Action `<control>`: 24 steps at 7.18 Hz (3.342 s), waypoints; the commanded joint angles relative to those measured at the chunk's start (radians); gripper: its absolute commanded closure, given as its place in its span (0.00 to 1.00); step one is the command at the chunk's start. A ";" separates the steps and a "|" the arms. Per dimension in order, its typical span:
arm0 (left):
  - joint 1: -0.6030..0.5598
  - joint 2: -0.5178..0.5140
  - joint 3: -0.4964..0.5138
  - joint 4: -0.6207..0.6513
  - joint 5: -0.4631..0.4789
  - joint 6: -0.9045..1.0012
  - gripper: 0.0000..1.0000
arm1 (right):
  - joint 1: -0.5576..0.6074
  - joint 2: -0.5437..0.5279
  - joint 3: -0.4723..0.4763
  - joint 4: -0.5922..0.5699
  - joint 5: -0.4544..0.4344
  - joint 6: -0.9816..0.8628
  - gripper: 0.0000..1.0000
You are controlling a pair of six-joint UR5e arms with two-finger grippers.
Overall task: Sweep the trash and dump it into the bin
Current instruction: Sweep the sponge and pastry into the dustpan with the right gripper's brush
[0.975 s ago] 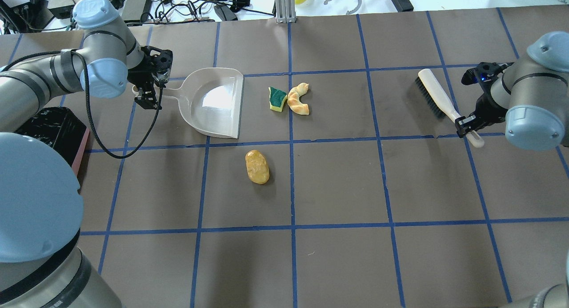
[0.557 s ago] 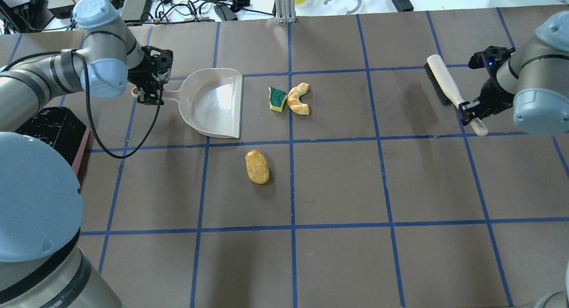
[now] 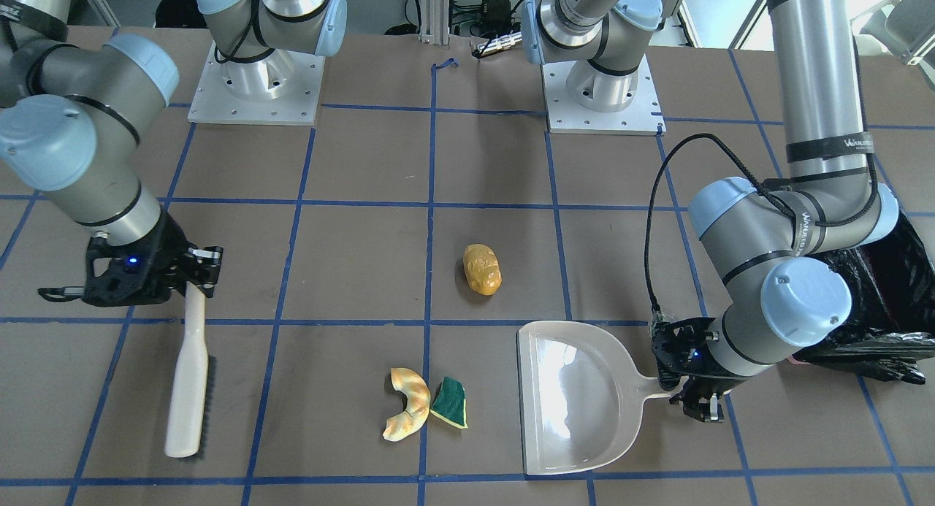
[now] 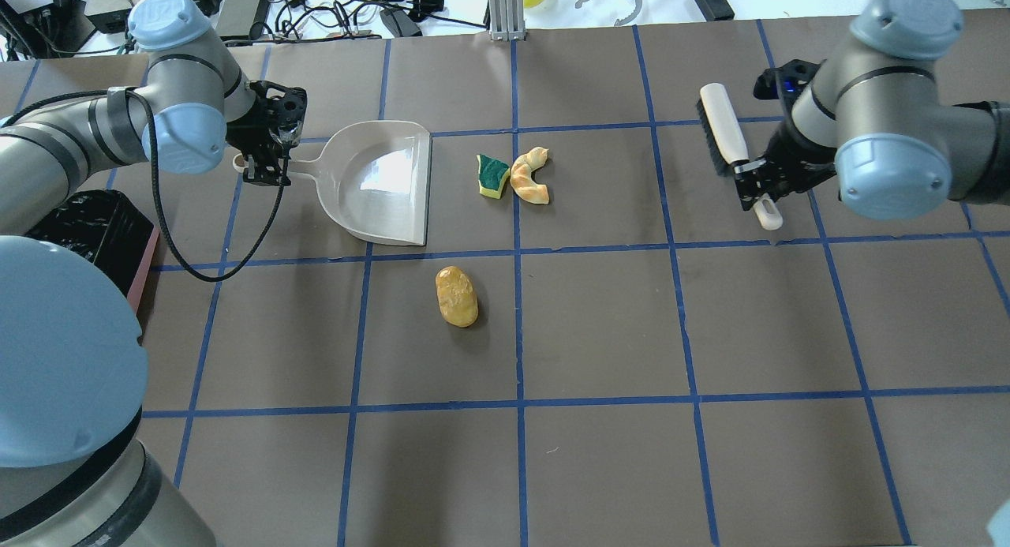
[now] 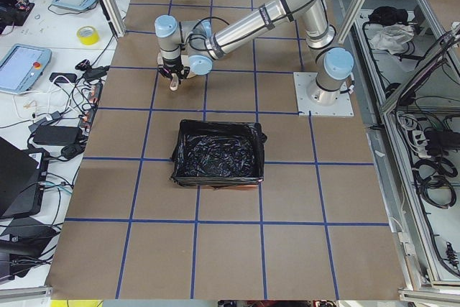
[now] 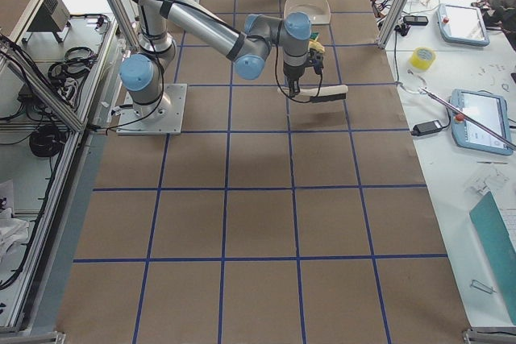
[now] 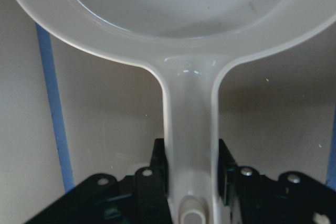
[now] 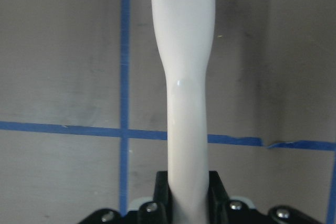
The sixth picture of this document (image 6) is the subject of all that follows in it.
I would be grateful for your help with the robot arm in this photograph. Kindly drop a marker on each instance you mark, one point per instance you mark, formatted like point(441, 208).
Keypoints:
point(249, 49)

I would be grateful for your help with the upper teach pendant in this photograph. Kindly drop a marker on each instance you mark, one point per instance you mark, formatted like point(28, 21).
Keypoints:
point(462, 25)

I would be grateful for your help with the beige plastic dustpan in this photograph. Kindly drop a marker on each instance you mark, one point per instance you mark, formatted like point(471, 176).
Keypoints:
point(318, 11)

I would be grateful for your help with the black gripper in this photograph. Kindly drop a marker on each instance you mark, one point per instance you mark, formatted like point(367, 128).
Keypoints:
point(291, 72)

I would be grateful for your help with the black power adapter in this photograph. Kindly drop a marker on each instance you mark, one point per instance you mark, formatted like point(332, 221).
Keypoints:
point(426, 128)

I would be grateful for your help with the grey electronics box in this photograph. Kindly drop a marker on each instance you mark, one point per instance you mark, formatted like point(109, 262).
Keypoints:
point(53, 17)

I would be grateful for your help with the teach pendant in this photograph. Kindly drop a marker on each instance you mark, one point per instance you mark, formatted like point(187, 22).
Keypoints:
point(462, 25)
point(489, 110)

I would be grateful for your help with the yellow potato-like trash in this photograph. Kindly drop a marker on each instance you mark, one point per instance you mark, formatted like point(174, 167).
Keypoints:
point(315, 46)

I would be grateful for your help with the yellow tape roll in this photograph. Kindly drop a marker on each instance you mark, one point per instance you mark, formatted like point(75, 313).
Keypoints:
point(422, 58)

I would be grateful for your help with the lower teach pendant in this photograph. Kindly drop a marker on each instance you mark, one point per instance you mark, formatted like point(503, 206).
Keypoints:
point(489, 110)

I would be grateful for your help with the green cutting mat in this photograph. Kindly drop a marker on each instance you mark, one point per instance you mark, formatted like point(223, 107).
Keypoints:
point(497, 246)

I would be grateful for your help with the beige hand brush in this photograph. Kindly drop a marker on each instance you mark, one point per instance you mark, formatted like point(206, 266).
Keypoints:
point(317, 94)

